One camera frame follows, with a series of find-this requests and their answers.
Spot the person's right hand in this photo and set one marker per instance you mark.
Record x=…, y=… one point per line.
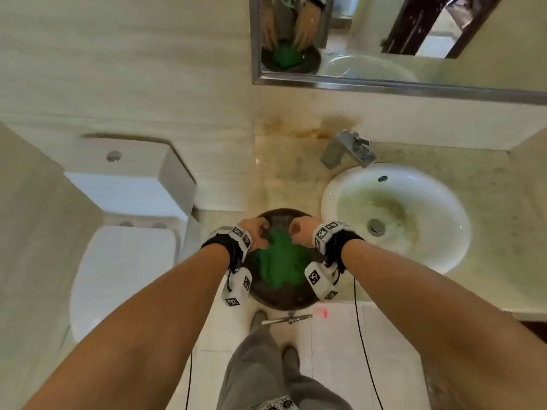
x=305, y=230

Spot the person's left hand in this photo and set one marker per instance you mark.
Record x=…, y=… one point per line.
x=254, y=228

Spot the green cloth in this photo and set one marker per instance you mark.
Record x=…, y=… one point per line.
x=282, y=260

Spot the dark round metal tray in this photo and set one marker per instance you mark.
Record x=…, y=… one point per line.
x=286, y=299

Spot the person's right forearm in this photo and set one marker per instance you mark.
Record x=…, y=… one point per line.
x=436, y=328

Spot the person's left forearm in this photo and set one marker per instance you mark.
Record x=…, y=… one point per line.
x=141, y=328

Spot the white round sink basin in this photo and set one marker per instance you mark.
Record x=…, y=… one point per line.
x=427, y=200

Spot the black wristband with marker tags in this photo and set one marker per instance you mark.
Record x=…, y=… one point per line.
x=226, y=243
x=331, y=239

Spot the chrome drain stopper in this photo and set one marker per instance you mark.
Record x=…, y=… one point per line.
x=376, y=227

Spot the chrome square faucet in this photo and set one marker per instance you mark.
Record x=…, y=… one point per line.
x=346, y=147

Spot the grey shoe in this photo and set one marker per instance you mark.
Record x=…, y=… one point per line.
x=290, y=357
x=258, y=321

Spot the white toilet lid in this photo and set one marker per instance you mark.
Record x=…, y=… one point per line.
x=124, y=273

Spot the grey trousers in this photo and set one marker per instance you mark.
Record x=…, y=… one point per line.
x=252, y=371

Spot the patterned white shirt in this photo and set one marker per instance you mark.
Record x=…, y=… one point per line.
x=275, y=403

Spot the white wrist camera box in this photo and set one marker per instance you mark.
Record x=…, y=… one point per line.
x=320, y=281
x=237, y=288

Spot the metal framed wall mirror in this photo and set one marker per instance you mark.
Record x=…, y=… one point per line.
x=491, y=46

